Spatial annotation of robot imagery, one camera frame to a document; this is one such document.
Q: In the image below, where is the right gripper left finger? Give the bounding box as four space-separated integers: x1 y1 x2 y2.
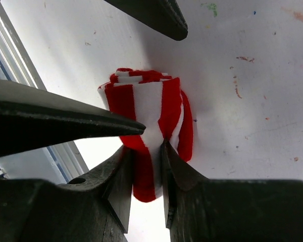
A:
0 147 133 241

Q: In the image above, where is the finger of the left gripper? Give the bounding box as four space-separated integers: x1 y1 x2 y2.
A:
0 80 145 157
107 0 188 41

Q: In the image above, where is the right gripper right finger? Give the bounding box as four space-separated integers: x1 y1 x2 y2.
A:
161 141 303 241

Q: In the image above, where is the red white striped sock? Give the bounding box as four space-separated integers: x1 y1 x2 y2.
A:
98 68 193 203

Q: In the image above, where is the aluminium front rail frame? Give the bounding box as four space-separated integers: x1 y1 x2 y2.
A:
0 4 88 184

